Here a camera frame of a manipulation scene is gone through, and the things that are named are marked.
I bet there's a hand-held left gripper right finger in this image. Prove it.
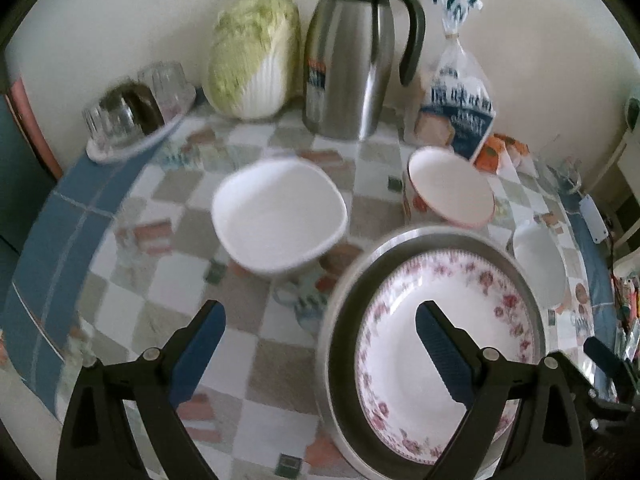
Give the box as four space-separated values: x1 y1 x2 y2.
416 301 587 480

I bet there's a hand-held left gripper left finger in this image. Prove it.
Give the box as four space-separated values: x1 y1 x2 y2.
56 300 227 480

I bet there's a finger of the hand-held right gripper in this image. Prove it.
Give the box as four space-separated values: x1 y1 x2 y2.
583 338 635 393

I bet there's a round pink floral plate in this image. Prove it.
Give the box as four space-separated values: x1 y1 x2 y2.
354 252 536 466

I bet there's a large stainless steel plate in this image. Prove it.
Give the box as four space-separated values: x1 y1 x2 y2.
317 226 547 480

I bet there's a small white round bowl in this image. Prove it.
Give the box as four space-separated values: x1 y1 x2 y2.
511 220 568 310

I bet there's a white square bowl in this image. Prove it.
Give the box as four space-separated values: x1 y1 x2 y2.
211 156 349 276

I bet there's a strawberry print bowl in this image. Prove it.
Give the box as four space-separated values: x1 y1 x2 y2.
403 146 496 230

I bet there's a white power adapter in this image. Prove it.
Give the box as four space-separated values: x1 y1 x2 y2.
579 195 611 243

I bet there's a clear drinking glass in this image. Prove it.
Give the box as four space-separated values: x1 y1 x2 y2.
542 157 583 193

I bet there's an orange snack packet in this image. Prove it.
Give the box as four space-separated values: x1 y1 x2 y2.
474 135 506 175
495 134 531 168

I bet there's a white oval tray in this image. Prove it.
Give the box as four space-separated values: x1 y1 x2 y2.
85 85 197 163

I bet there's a bag of toast bread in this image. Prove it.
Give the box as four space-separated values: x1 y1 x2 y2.
414 0 497 162

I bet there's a clear glass cup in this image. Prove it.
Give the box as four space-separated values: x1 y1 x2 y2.
137 61 193 116
82 97 146 148

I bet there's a dark glass cup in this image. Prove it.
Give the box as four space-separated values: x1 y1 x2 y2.
102 82 166 133

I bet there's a napa cabbage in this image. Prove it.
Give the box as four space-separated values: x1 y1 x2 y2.
206 0 302 120

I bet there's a stainless steel thermos jug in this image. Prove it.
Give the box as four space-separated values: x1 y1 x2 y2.
302 0 427 141

